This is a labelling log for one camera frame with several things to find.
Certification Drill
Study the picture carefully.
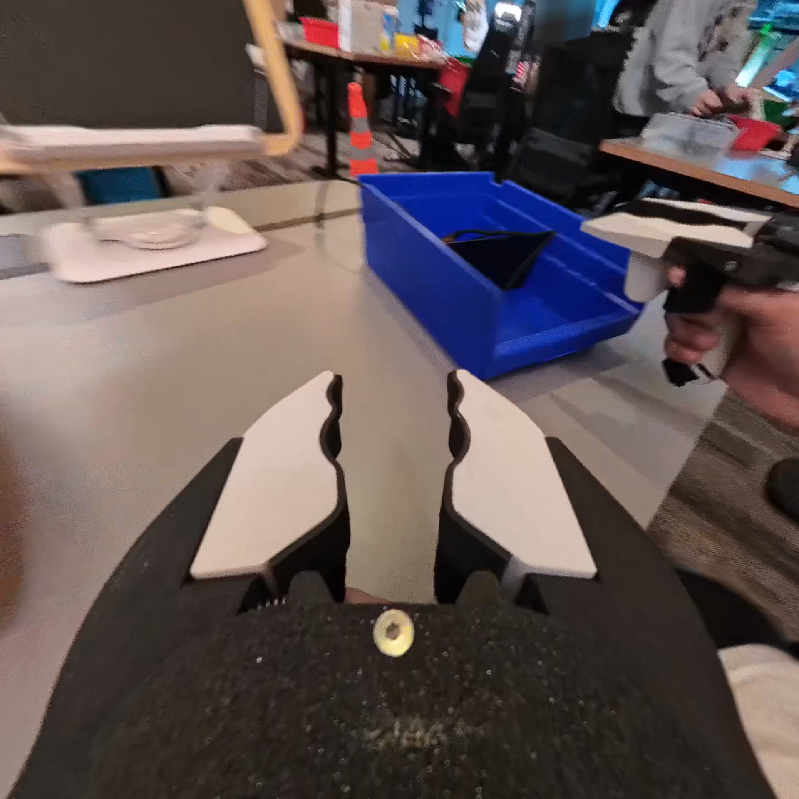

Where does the wooden work table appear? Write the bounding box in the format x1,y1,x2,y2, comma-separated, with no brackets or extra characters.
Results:
598,136,799,210
278,37,453,182

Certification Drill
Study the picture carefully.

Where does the clear plastic container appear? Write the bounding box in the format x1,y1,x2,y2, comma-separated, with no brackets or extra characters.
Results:
642,112,742,158

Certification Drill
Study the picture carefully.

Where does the person's right hand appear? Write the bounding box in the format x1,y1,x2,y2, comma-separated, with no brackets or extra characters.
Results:
663,262,799,433

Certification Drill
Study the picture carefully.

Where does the orange traffic cone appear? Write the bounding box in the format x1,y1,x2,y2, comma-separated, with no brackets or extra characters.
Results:
345,81,380,177

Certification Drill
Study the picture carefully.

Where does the blue plastic bin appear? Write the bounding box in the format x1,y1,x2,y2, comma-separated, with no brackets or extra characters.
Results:
359,171,647,382

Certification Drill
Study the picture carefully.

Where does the white cardboard box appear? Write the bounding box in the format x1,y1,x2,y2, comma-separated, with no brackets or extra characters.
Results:
337,0,400,54

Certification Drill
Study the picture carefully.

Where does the clear round disc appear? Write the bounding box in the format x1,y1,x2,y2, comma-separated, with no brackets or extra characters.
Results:
92,209,208,252

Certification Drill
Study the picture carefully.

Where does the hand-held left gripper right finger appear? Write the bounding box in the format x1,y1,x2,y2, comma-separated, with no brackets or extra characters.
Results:
434,368,598,605

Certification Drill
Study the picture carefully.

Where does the small red bin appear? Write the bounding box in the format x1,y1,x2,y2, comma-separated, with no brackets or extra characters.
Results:
727,114,784,152
298,17,341,47

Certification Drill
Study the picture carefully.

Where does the black divider of blue bin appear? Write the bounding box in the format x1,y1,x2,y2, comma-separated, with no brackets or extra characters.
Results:
444,231,556,291

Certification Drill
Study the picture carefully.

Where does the white stand base with post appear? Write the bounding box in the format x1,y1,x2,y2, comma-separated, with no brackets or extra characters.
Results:
40,159,270,285

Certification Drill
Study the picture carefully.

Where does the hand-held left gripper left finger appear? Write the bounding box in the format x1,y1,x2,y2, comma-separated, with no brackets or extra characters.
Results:
189,371,352,605

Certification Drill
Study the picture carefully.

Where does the black office chair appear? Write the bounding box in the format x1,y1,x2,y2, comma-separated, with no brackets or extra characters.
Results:
502,28,634,203

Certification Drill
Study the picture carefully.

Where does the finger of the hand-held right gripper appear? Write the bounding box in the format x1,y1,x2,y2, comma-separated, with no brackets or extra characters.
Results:
581,214,756,302

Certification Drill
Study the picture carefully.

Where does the blue box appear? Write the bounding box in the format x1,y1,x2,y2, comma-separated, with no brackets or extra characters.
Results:
76,165,164,206

